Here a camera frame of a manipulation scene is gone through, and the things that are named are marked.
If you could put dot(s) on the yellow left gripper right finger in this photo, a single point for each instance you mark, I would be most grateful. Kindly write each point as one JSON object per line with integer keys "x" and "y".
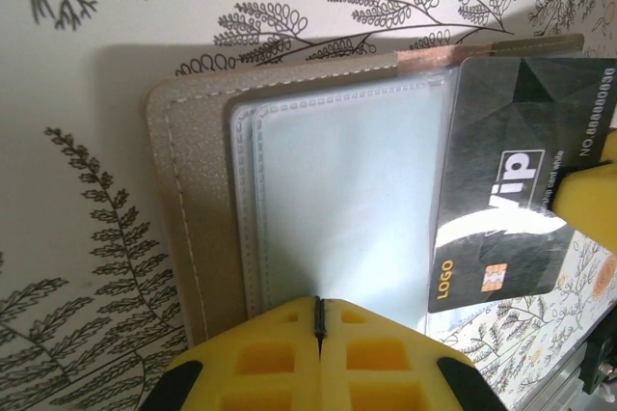
{"x": 385, "y": 372}

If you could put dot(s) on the beige card holder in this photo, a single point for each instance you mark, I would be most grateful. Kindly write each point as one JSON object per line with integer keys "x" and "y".
{"x": 202, "y": 179}

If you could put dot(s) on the black VIP card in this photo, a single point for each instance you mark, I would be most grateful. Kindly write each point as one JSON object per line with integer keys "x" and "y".
{"x": 496, "y": 117}

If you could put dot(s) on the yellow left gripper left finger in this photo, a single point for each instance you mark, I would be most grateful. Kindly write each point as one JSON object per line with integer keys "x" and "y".
{"x": 270, "y": 367}

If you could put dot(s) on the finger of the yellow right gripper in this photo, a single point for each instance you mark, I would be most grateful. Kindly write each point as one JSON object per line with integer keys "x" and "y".
{"x": 593, "y": 203}
{"x": 611, "y": 150}

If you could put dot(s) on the floral print tablecloth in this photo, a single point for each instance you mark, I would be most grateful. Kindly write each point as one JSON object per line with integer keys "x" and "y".
{"x": 72, "y": 68}

